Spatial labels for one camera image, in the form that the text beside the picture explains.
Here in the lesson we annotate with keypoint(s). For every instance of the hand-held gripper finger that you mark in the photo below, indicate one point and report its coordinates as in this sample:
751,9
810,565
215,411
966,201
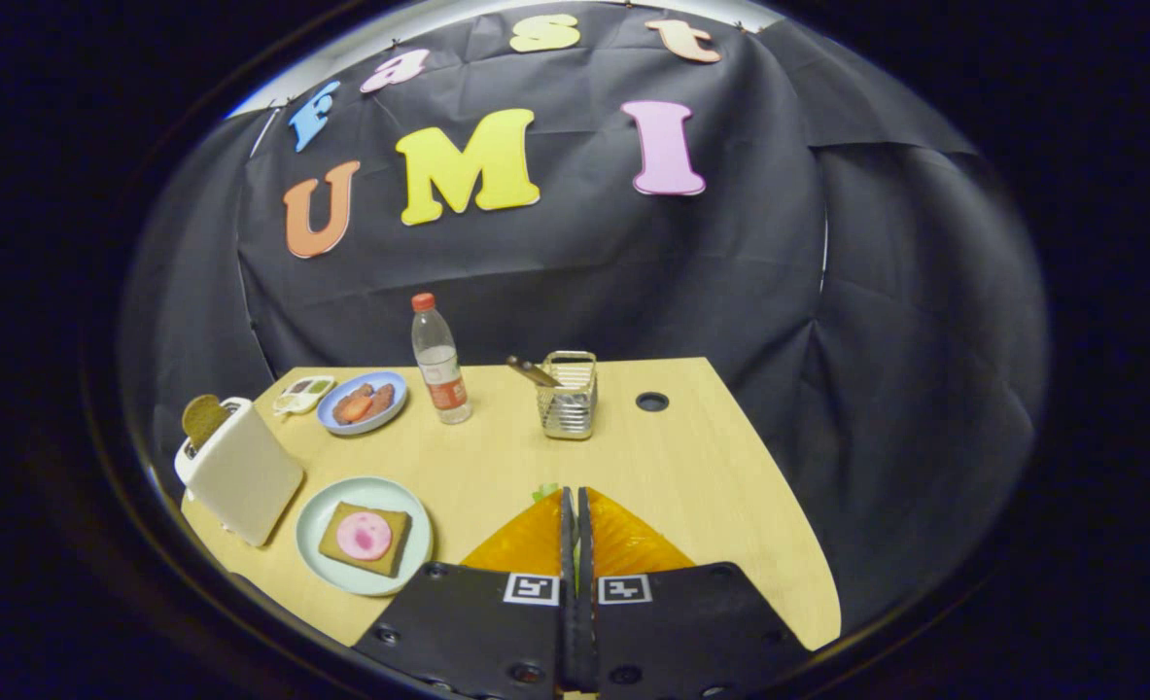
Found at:
568,622
586,622

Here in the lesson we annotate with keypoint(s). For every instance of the green lettuce leaf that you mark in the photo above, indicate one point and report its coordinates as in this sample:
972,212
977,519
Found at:
545,493

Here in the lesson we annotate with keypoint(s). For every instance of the square bread slice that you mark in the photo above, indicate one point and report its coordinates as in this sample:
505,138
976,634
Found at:
399,530

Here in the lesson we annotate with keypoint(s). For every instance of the pink ham slice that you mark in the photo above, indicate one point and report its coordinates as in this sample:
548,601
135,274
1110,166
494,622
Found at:
364,537

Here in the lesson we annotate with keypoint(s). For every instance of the black table grommet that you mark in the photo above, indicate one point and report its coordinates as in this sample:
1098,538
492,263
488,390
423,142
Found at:
652,402

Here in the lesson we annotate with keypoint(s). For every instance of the light green plate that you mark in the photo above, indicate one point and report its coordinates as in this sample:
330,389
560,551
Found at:
314,525

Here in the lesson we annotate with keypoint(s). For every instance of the clear bottle with red cap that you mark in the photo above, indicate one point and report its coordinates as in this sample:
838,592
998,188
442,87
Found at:
441,379

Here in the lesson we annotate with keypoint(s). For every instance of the brown meat piece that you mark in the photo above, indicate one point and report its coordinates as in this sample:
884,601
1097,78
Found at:
383,397
349,391

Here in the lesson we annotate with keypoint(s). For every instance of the blue plate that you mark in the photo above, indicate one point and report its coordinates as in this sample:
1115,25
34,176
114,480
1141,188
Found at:
341,425

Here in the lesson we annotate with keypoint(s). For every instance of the red tomato slice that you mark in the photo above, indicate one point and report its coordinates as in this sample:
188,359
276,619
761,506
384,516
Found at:
355,408

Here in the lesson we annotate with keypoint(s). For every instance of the white divided condiment dish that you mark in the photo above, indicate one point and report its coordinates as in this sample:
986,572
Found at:
302,394

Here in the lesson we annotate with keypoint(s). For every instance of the white toaster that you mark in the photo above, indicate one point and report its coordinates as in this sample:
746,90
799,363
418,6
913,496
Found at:
244,476

